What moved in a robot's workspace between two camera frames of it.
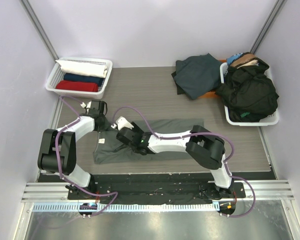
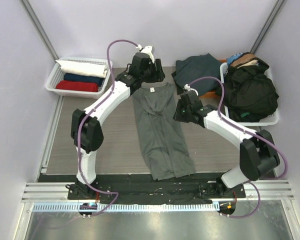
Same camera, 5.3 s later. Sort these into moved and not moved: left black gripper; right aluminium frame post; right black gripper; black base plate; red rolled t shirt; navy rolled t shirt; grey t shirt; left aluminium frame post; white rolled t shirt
Moved: right black gripper; grey t shirt; left black gripper
Not moved: white rolled t shirt; black base plate; right aluminium frame post; left aluminium frame post; red rolled t shirt; navy rolled t shirt
